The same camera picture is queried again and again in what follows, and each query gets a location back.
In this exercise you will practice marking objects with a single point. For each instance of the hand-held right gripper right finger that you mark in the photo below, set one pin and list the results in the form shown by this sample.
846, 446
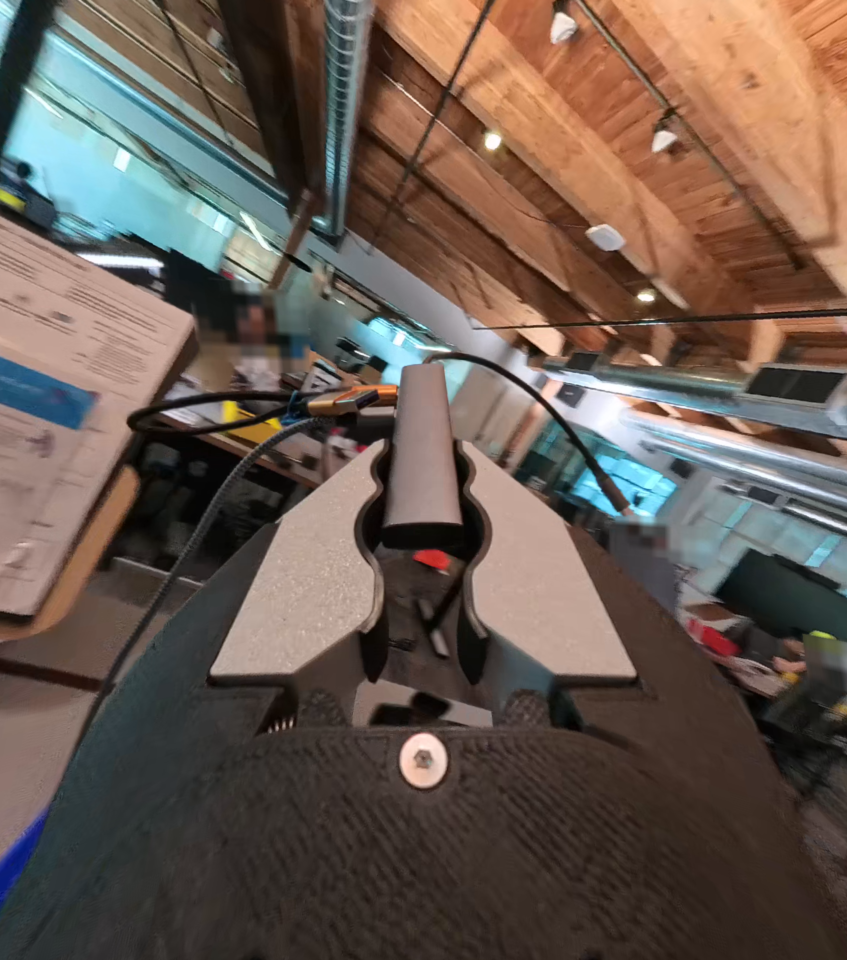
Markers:
543, 592

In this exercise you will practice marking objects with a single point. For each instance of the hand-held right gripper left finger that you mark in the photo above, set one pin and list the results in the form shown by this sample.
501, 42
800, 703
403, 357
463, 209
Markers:
296, 592

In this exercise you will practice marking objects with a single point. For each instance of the long grey usb hub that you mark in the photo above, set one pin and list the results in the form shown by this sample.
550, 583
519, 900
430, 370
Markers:
423, 450

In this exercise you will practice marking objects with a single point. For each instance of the black monitor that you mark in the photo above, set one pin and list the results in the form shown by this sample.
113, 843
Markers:
791, 600

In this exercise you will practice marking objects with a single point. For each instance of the white ceiling device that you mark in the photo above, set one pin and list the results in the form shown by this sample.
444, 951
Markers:
605, 238

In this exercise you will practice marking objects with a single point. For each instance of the white ceiling spot lamp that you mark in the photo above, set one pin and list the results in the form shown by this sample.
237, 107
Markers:
665, 140
563, 28

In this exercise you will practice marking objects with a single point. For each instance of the black metal pole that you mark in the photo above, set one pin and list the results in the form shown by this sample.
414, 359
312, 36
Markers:
7, 97

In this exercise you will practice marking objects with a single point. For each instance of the large metal duct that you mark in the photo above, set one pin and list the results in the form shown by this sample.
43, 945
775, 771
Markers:
693, 382

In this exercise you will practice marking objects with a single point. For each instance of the spiral metal duct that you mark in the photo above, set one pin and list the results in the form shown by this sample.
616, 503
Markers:
345, 112

